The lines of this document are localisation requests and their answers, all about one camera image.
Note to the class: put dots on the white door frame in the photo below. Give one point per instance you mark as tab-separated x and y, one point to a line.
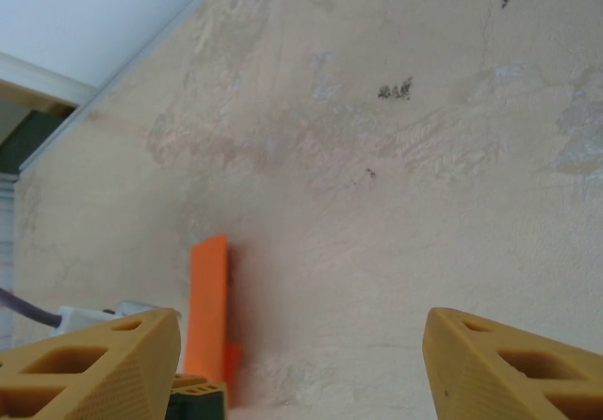
42	83

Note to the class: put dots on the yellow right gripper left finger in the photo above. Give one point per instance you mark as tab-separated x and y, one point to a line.
94	382

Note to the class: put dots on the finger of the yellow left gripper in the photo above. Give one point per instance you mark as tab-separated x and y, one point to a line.
198	387

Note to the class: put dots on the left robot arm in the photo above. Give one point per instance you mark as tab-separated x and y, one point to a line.
80	316

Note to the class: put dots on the corrugated metal side panel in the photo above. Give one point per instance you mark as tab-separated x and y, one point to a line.
5	231

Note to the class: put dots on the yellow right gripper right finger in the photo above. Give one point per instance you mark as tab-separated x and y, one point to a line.
509	382

